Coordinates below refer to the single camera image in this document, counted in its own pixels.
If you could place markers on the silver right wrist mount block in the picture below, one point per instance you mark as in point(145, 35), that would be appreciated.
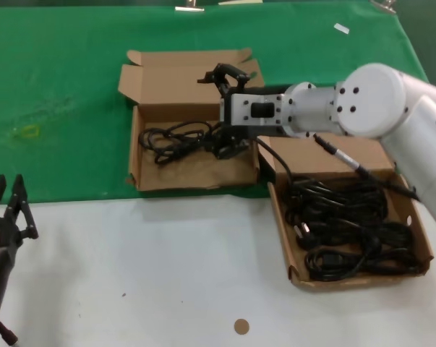
point(239, 108)

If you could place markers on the round brown cardboard disc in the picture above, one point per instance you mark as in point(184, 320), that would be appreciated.
point(241, 326)

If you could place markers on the yellow rubber band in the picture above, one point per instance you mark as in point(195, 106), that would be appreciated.
point(24, 132)

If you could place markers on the open brown cardboard box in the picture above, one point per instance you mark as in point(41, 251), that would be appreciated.
point(188, 177)
point(311, 152)

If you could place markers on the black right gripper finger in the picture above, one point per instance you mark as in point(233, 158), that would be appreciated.
point(235, 74)
point(228, 150)

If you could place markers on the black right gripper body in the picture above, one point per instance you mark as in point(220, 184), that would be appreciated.
point(239, 132)

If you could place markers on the green tablecloth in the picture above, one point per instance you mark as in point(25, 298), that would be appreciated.
point(58, 72)

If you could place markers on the beige flat strip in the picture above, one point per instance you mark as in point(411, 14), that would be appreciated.
point(239, 2)

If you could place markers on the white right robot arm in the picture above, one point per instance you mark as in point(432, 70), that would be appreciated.
point(376, 101)

